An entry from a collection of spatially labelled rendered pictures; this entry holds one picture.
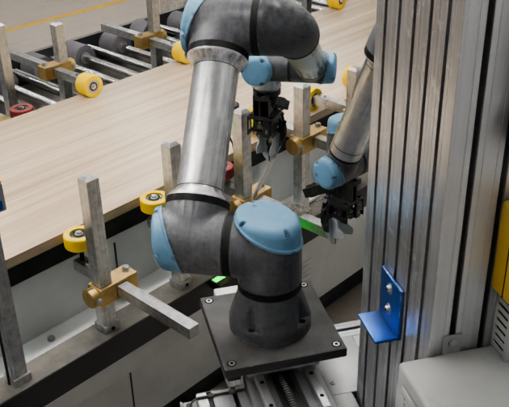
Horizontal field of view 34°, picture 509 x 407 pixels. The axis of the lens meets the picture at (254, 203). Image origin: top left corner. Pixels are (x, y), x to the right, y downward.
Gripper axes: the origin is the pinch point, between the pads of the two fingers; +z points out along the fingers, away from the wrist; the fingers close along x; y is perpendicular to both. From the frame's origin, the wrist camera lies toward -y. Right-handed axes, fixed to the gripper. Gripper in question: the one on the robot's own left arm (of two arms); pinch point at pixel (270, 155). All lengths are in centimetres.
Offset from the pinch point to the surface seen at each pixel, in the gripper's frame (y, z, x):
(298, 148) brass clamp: -18.8, 6.2, 1.1
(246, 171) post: 0.9, 5.6, -6.9
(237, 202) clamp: 3.5, 14.2, -8.7
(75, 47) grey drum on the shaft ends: -100, 16, -130
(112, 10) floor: -406, 101, -309
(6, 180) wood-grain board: 20, 11, -73
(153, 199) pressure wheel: 16.0, 10.8, -27.8
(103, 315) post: 49, 26, -25
